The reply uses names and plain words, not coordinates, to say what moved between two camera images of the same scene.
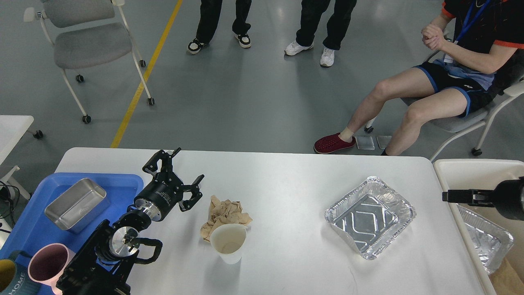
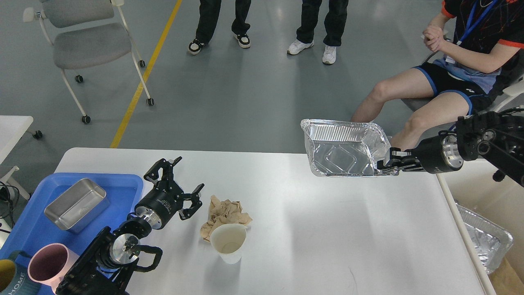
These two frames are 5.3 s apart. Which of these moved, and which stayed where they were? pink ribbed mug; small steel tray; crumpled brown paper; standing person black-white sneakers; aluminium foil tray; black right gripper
Moved: black right gripper; aluminium foil tray
Stayed: crumpled brown paper; small steel tray; pink ribbed mug; standing person black-white sneakers
